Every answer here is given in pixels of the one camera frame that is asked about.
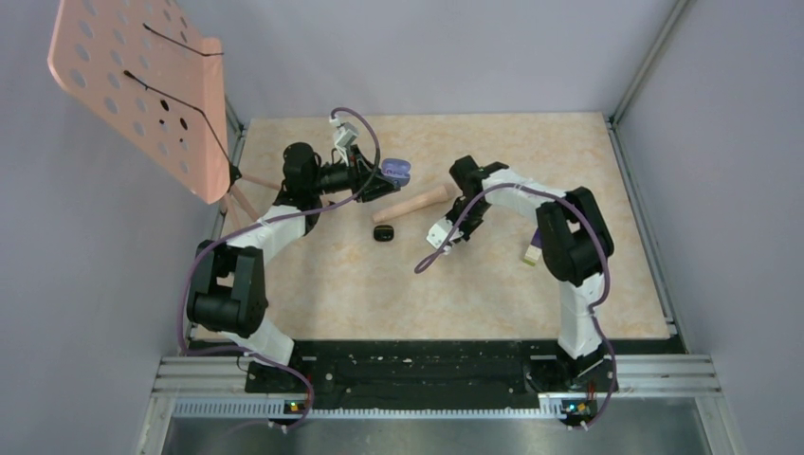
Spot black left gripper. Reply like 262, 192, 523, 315
308, 144, 399, 202

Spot grey-blue oval case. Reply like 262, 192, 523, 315
380, 158, 411, 187

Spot black earbud charging case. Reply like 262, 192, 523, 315
373, 225, 395, 243

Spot purple and green toy blocks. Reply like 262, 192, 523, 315
522, 228, 542, 266

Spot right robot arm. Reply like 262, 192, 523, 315
427, 155, 614, 391

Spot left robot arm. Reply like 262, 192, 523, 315
185, 142, 411, 392

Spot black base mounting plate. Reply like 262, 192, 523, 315
189, 339, 619, 412

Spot pink perforated board stand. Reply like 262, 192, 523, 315
47, 0, 259, 220

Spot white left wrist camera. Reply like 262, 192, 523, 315
330, 118, 359, 160

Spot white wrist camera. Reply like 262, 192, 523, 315
426, 217, 464, 254
330, 118, 359, 160

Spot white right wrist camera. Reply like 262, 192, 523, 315
426, 217, 464, 254

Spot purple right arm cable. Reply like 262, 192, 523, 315
412, 182, 619, 430

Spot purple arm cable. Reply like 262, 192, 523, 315
412, 182, 619, 430
176, 106, 383, 433

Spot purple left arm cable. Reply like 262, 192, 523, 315
176, 106, 383, 433

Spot aluminium frame rail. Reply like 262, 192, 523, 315
136, 355, 745, 454

